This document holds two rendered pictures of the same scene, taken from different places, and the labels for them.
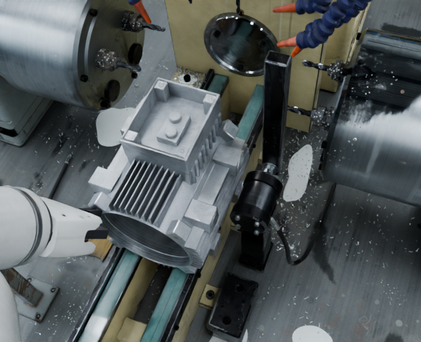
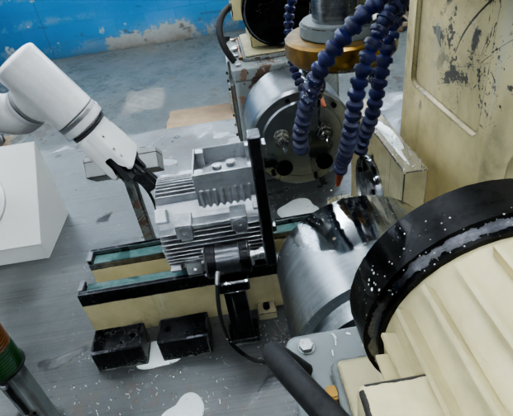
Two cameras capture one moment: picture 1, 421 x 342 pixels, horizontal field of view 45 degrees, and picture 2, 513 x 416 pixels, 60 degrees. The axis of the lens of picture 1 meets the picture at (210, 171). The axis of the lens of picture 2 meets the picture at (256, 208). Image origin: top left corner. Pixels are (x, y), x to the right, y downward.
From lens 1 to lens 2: 0.64 m
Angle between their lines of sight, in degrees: 45
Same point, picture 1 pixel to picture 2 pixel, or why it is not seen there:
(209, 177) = (216, 215)
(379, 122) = (303, 250)
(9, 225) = (54, 98)
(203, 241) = (170, 240)
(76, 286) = not seen: hidden behind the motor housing
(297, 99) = not seen: hidden behind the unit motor
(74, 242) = (97, 154)
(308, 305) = (220, 392)
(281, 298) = (216, 370)
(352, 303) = not seen: outside the picture
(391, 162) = (289, 292)
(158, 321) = (137, 281)
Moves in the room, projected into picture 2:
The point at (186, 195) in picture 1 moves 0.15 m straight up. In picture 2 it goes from (191, 208) to (171, 134)
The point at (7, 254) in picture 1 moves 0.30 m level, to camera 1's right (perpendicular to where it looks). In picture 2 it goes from (46, 111) to (104, 177)
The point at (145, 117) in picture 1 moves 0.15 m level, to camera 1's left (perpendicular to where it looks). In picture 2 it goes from (225, 156) to (190, 133)
